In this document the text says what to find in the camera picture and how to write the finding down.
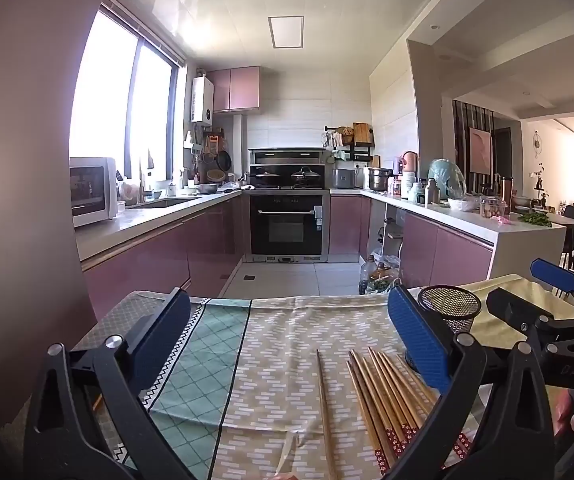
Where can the steel mixing bowl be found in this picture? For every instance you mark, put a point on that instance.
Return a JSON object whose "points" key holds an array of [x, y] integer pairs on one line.
{"points": [[207, 188]]}

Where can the clear plastic food container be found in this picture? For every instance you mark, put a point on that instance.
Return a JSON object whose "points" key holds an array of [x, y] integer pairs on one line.
{"points": [[493, 207]]}

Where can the black mesh utensil holder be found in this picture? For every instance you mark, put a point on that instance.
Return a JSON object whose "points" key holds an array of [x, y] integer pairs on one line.
{"points": [[449, 302]]}

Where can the white wall water heater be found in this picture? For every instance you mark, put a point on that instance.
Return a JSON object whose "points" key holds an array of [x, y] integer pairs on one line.
{"points": [[202, 100]]}

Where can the wooden cutting board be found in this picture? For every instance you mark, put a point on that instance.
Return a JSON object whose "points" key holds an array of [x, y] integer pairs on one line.
{"points": [[362, 133]]}

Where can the wooden chopstick with floral end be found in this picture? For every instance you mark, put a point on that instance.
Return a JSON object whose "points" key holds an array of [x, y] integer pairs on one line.
{"points": [[324, 410]]}

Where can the wall clock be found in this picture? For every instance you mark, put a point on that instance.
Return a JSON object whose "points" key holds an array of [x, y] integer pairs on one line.
{"points": [[538, 141]]}

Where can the pink electric kettle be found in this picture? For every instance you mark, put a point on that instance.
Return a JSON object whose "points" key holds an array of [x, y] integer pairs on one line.
{"points": [[409, 162]]}

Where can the pink base cabinet run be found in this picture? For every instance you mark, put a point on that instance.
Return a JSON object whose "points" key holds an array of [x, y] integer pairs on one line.
{"points": [[447, 255], [167, 255]]}

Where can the ceiling light panel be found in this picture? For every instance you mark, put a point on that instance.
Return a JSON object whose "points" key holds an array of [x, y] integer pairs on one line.
{"points": [[285, 32]]}

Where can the pink wall cabinet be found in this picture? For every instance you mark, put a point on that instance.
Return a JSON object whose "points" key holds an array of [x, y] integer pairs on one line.
{"points": [[237, 87]]}

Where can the plastic oil bottle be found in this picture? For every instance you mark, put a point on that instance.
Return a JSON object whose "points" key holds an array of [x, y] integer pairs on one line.
{"points": [[368, 275]]}

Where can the black wok with lid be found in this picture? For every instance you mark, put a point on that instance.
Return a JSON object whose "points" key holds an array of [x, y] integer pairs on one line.
{"points": [[266, 176]]}

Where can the steel kitchen sink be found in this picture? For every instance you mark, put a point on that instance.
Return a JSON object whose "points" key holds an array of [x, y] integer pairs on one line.
{"points": [[167, 203]]}

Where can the silver countertop appliance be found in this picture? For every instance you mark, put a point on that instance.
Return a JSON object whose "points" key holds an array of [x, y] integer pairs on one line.
{"points": [[344, 178]]}

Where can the hanging black frying pan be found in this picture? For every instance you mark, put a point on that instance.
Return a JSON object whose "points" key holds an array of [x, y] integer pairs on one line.
{"points": [[224, 161]]}

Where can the dark slatted room divider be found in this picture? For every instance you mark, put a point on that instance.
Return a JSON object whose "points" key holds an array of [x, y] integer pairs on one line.
{"points": [[459, 145]]}

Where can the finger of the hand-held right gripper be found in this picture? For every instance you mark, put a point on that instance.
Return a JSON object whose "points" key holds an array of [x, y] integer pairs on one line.
{"points": [[517, 310], [554, 275]]}

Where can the green leafy vegetables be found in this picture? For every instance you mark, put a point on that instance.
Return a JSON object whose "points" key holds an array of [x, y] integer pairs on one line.
{"points": [[534, 219]]}

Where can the white bowl with plastic wrap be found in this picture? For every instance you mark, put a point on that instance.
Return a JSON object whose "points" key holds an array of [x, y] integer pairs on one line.
{"points": [[463, 204]]}

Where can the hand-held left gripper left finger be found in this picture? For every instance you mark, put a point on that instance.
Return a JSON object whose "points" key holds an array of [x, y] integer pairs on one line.
{"points": [[167, 332]]}

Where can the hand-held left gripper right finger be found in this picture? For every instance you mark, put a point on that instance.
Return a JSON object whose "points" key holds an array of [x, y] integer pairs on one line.
{"points": [[417, 340]]}

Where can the black wall rack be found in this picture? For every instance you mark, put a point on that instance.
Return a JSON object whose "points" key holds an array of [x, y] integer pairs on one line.
{"points": [[354, 152]]}

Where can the brown tumbler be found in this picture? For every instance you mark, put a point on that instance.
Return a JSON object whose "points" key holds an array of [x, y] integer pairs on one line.
{"points": [[506, 188]]}

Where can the yellow cloth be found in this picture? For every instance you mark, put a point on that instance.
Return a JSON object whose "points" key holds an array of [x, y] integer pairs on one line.
{"points": [[509, 282]]}

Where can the kitchen window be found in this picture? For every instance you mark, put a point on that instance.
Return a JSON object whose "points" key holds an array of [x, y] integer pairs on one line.
{"points": [[107, 85]]}

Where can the black range hood panel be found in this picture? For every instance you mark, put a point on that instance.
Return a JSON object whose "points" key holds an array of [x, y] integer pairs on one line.
{"points": [[287, 156]]}

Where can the white microwave oven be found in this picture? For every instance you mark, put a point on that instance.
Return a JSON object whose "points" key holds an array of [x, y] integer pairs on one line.
{"points": [[92, 190]]}

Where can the bunch of wooden chopsticks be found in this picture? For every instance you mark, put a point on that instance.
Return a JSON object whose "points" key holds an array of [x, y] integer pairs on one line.
{"points": [[382, 400]]}

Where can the bag of green vegetables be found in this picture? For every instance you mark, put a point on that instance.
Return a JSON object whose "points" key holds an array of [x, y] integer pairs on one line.
{"points": [[387, 280]]}

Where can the steel stockpot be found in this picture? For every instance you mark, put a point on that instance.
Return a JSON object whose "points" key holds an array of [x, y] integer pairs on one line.
{"points": [[379, 180]]}

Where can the round bamboo basket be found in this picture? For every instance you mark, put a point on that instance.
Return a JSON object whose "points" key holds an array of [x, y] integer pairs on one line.
{"points": [[215, 176]]}

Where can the beige and teal patterned tablecloth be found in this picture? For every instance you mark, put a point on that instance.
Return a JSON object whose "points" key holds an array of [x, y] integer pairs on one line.
{"points": [[267, 340]]}

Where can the framed wall picture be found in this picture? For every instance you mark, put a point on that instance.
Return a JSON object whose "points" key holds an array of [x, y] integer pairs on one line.
{"points": [[480, 150]]}

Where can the black built-in oven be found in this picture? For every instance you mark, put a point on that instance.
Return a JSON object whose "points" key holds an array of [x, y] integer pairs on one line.
{"points": [[287, 225]]}

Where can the black pot with glass lid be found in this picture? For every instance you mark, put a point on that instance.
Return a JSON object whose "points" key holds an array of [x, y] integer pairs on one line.
{"points": [[307, 176]]}

